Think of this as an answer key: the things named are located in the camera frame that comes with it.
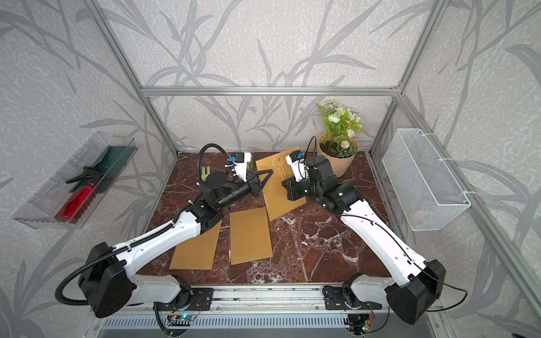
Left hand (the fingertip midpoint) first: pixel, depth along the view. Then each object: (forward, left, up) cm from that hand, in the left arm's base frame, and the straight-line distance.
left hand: (272, 173), depth 69 cm
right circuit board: (-39, -32, -32) cm, 60 cm away
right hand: (0, -3, -4) cm, 5 cm away
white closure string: (+2, -3, -2) cm, 5 cm away
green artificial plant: (+29, -29, -4) cm, 41 cm away
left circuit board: (-37, +31, -35) cm, 60 cm away
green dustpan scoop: (-1, +54, +1) cm, 54 cm away
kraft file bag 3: (-4, -2, -10) cm, 11 cm away
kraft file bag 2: (-9, +10, -33) cm, 35 cm away
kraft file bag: (-15, +31, -34) cm, 48 cm away
